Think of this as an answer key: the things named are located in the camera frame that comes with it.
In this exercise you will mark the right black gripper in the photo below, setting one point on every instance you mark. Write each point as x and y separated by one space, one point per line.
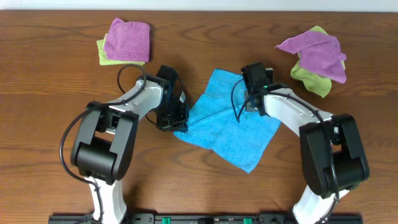
248 107

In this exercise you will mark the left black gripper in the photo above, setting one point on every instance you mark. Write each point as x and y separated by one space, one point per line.
171 123

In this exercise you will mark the blue microfiber cloth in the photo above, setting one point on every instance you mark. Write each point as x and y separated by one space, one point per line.
212 124

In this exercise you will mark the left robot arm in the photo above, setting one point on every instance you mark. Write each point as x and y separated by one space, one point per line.
105 140

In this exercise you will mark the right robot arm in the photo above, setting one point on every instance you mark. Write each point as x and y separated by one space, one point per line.
332 154

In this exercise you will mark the crumpled green cloth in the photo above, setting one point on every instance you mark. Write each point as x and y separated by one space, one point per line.
312 82

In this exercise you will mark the crumpled purple cloth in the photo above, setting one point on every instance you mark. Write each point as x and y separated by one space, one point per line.
319 53

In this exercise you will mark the folded purple cloth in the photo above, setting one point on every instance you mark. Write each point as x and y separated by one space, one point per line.
128 41

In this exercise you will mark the folded green cloth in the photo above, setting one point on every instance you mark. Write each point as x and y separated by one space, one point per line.
104 61

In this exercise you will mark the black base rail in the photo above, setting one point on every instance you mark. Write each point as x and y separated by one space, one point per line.
150 218

